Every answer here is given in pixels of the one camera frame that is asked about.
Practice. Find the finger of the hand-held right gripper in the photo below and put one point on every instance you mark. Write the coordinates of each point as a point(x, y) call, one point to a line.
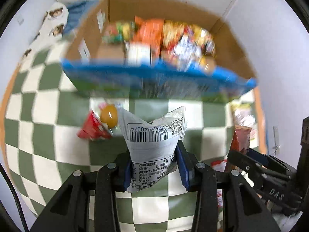
point(246, 164)
point(257, 154)

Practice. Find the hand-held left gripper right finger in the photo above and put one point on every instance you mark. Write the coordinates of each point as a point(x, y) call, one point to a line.
point(183, 169)

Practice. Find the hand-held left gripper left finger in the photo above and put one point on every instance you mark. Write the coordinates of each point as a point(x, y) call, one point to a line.
point(128, 171)

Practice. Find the dark red snack packet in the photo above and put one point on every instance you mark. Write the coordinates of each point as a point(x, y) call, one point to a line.
point(241, 137)

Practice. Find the white grey snack packet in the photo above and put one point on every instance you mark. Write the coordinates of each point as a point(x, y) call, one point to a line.
point(152, 145)

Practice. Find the cardboard box blue print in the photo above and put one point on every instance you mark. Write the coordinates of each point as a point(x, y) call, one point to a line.
point(144, 82)

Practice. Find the clear white long packet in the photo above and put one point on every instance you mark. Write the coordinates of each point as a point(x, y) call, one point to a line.
point(138, 53)

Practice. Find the pile of snack packets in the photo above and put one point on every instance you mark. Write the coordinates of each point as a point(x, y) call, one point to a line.
point(181, 48)

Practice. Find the yellow panda snack packet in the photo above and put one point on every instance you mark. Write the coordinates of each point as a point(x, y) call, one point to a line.
point(205, 38)

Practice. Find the green candy bag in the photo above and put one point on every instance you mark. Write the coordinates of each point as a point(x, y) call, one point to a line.
point(115, 32)

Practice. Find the orange panda snack packet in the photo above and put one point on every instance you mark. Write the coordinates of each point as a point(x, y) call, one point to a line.
point(148, 31)

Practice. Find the red white long packet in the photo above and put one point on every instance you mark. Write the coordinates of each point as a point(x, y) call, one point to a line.
point(218, 165)

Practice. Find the beige pink snack packet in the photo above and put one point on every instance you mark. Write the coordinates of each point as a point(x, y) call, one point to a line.
point(242, 112)

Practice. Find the red braised egg packet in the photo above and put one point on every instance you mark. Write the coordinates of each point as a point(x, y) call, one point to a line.
point(95, 127)

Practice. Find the green white checkered mat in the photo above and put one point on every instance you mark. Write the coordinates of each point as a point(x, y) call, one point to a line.
point(60, 135)

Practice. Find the white bear print blanket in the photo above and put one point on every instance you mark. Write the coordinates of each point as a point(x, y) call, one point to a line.
point(55, 21)

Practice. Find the blue bed sheet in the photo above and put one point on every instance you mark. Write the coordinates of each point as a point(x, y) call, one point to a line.
point(74, 9)

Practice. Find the white wall power strip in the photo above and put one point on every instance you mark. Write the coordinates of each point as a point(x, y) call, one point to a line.
point(275, 137)

